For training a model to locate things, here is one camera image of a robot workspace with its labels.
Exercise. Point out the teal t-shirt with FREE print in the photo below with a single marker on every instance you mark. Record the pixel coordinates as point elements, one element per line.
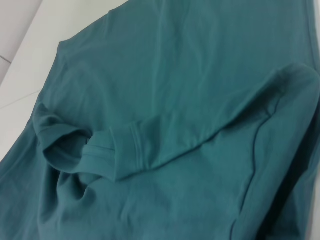
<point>175,125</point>

